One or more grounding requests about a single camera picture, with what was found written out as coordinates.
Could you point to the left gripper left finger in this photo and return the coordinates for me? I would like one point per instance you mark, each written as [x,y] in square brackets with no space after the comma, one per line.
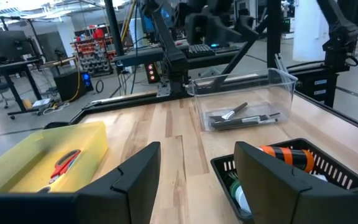
[129,196]

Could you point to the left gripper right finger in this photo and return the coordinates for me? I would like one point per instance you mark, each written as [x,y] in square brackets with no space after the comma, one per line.
[275,196]

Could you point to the green paint bottle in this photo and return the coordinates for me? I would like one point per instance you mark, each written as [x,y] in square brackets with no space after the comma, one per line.
[239,196]

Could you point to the orange paint bottle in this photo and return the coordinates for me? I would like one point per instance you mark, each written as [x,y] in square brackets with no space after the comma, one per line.
[294,157]

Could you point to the red scissors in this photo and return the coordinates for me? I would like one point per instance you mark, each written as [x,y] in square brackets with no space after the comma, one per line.
[64,165]

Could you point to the fan paintbrush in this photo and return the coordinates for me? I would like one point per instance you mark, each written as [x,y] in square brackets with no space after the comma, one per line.
[228,124]

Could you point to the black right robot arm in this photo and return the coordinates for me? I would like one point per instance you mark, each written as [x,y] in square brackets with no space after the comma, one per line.
[177,62]

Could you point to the black background robot arm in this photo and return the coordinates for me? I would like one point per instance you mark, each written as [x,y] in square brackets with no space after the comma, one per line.
[340,37]

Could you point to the yellow translucent plastic bin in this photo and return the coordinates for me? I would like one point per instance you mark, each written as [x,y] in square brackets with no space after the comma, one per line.
[82,140]

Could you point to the clear plastic bin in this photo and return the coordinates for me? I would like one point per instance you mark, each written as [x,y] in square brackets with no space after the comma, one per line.
[259,90]

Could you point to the black slotted plastic basket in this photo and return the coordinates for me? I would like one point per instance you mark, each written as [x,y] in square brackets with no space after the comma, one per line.
[357,185]

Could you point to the white column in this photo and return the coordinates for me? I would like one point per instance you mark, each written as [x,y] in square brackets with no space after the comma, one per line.
[309,31]

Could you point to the black drawer cabinet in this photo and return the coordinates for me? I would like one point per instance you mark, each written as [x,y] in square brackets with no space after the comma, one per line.
[317,88]

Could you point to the red parts bin shelf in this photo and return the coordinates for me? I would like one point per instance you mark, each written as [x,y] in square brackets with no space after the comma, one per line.
[93,53]

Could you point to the black computer tower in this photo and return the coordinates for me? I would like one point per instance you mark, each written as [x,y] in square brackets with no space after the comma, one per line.
[70,85]

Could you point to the black background desk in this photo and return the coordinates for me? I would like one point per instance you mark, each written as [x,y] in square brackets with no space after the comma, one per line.
[26,67]

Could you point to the black computer monitor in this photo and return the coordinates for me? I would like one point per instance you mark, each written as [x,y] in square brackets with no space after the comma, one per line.
[11,43]
[51,45]

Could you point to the grey metal corner bracket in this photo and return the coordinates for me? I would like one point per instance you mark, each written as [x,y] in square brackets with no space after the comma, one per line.
[163,90]

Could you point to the black aluminium rig frame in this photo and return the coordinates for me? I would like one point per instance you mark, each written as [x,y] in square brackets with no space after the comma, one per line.
[120,104]

